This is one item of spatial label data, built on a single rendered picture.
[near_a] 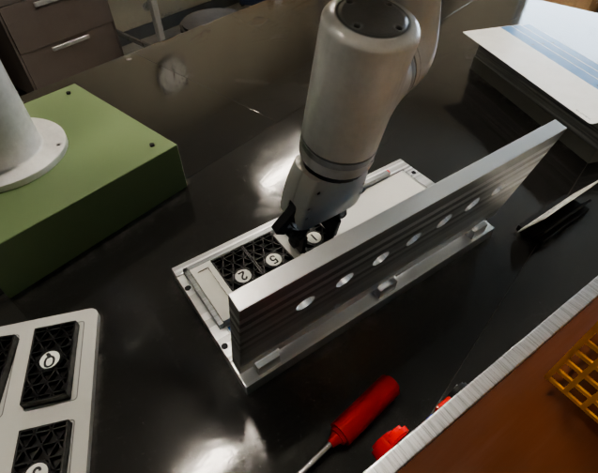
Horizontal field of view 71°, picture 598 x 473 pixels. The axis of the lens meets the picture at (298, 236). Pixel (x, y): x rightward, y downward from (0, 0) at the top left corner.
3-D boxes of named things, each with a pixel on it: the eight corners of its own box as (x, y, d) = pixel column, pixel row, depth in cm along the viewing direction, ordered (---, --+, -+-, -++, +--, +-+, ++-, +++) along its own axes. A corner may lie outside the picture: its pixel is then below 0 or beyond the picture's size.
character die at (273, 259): (269, 236, 63) (269, 231, 62) (308, 280, 58) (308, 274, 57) (241, 251, 61) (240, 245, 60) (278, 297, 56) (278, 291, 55)
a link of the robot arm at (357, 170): (350, 99, 48) (345, 118, 51) (285, 123, 45) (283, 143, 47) (397, 145, 45) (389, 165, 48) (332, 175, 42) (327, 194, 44)
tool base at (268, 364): (397, 168, 78) (401, 152, 75) (490, 236, 66) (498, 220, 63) (175, 278, 61) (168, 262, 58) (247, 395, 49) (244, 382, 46)
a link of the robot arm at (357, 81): (336, 94, 48) (284, 134, 44) (365, -28, 37) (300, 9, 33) (397, 131, 46) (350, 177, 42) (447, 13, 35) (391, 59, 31)
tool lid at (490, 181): (555, 118, 50) (567, 128, 49) (480, 213, 66) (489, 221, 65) (227, 294, 33) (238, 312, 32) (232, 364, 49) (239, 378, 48)
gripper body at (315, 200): (351, 114, 50) (333, 175, 60) (279, 143, 46) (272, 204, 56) (391, 155, 47) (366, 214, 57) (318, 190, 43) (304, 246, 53)
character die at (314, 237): (307, 217, 66) (308, 211, 65) (347, 256, 61) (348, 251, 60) (282, 230, 64) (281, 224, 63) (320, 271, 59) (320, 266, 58)
